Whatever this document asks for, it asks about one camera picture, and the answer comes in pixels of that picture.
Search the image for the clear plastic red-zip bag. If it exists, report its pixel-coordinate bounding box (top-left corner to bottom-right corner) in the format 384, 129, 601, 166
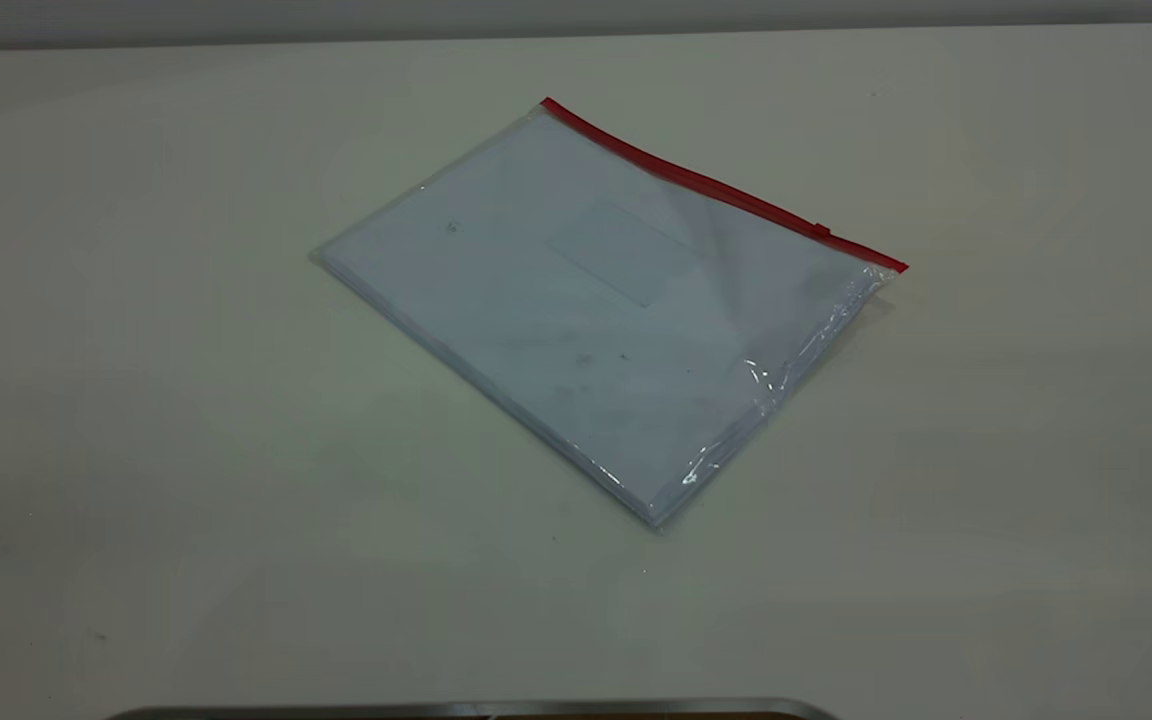
311, 96, 909, 532

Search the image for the silver metal bar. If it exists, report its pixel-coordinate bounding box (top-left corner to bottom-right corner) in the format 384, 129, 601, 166
106, 697, 842, 720

